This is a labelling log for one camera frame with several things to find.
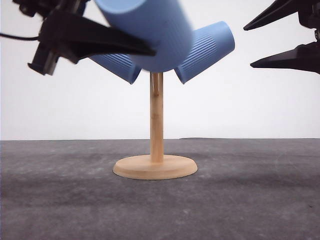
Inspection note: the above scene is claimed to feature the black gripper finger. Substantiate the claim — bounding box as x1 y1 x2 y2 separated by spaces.
243 0 300 31
250 40 320 75
39 11 156 65

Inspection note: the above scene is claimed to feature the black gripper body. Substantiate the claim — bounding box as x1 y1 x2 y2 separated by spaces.
290 0 320 56
12 0 90 76

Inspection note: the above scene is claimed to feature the blue ribbed cup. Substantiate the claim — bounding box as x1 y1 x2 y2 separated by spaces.
95 0 194 73
89 53 141 84
175 21 236 85

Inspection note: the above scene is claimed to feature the blue ribbed cup front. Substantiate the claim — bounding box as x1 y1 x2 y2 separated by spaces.
95 0 194 73

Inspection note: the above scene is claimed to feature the wooden cup tree stand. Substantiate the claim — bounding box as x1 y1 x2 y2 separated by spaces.
112 72 198 180

